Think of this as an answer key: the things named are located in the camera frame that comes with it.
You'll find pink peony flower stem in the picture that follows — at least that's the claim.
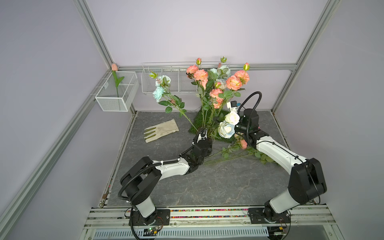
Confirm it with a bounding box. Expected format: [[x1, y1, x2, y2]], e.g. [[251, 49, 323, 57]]
[[203, 150, 276, 166]]

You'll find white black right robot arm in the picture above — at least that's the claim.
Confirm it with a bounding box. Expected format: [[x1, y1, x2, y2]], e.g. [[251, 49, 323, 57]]
[[235, 91, 327, 223]]

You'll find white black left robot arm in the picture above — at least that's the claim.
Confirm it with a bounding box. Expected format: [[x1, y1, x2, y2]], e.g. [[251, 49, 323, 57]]
[[118, 128, 213, 225]]

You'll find green artificial grass mat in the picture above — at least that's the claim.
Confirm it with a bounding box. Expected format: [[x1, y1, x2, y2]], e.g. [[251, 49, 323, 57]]
[[189, 109, 240, 143]]

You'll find beige garden glove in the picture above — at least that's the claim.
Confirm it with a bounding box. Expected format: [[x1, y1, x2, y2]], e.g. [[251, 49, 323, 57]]
[[144, 119, 179, 143]]

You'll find mixed flower bouquet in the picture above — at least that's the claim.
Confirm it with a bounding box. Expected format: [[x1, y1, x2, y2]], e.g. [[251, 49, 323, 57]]
[[150, 57, 251, 125]]

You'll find pink tulip in basket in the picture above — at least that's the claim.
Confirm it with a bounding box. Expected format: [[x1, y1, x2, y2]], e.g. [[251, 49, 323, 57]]
[[111, 63, 125, 98]]

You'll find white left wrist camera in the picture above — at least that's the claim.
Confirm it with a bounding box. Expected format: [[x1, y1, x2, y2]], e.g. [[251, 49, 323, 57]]
[[194, 128, 208, 144]]

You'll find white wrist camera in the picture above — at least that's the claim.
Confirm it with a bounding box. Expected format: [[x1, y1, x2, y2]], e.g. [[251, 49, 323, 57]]
[[227, 101, 241, 112], [194, 128, 208, 144]]

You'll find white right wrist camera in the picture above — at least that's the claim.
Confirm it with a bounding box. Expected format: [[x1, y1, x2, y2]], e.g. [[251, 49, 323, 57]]
[[227, 101, 241, 112]]

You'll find white wire basket back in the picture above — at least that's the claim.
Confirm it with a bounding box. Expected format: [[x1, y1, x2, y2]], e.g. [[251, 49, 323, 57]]
[[140, 61, 232, 94]]

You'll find white wire basket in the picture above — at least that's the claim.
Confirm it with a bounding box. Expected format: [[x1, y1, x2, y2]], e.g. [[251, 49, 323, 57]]
[[95, 71, 140, 112], [140, 61, 232, 94]]

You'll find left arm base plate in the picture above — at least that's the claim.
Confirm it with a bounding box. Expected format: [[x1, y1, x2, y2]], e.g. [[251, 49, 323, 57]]
[[130, 209, 171, 226]]

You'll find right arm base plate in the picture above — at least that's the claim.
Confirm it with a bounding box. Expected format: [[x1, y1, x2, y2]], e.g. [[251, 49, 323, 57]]
[[248, 207, 291, 224]]

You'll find white wire basket left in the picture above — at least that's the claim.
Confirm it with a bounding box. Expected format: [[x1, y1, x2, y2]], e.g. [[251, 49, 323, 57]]
[[95, 71, 140, 112]]

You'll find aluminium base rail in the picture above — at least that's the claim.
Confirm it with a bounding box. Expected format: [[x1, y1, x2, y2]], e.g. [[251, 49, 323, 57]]
[[80, 205, 346, 240]]

